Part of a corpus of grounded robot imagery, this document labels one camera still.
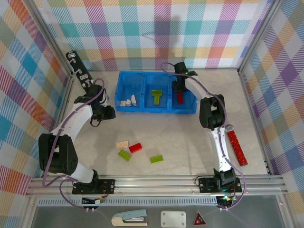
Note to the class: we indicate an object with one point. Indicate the white square lego plate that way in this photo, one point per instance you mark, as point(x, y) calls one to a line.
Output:
point(129, 102)

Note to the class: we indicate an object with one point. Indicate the aluminium side rail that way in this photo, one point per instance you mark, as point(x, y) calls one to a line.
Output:
point(67, 88)
point(247, 95)

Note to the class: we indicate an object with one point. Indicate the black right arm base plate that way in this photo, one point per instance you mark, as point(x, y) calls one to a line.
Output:
point(206, 185)

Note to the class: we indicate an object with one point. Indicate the red glitter toy microphone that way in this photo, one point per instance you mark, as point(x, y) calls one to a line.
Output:
point(237, 147)

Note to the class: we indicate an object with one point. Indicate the long red lego brick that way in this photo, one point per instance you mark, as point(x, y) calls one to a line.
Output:
point(135, 147)
point(181, 100)

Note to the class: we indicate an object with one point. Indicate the black power strip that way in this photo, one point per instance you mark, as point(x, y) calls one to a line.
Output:
point(79, 69)

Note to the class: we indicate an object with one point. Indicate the white rectangular plate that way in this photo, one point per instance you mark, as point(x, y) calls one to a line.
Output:
point(173, 219)

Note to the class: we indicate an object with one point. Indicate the aluminium mounting rail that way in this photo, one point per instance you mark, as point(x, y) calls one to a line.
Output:
point(154, 185)

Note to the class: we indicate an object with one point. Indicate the aluminium frame post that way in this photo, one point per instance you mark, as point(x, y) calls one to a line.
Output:
point(50, 35)
point(259, 35)

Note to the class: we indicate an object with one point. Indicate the white arched lego brick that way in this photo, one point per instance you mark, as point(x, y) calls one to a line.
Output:
point(134, 101)

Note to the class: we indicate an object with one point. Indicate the small white lego brick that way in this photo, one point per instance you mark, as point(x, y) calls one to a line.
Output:
point(123, 103)

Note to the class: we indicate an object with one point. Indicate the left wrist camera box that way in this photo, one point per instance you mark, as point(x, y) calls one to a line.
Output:
point(105, 98)

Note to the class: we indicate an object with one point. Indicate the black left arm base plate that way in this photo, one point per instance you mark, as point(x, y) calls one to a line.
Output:
point(105, 186)

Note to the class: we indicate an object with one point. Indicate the tan lego plate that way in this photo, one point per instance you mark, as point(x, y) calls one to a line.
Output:
point(122, 144)

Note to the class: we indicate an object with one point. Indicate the small wiring connector module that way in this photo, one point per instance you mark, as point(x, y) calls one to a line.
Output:
point(97, 201)
point(225, 200)

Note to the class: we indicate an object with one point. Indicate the green lego brick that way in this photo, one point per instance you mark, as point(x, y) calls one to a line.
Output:
point(156, 100)
point(124, 155)
point(156, 159)
point(157, 92)

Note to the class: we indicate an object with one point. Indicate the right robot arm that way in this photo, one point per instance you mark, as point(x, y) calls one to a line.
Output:
point(219, 147)

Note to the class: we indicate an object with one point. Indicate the red triangle sign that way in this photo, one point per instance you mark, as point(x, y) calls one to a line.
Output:
point(199, 220)

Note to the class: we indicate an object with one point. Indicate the grey-blue stapler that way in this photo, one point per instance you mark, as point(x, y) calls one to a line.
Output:
point(133, 217)

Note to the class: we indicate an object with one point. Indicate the blue three-compartment bin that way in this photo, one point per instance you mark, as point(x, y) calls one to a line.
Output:
point(129, 83)

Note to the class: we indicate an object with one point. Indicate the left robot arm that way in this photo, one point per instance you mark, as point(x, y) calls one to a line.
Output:
point(71, 123)

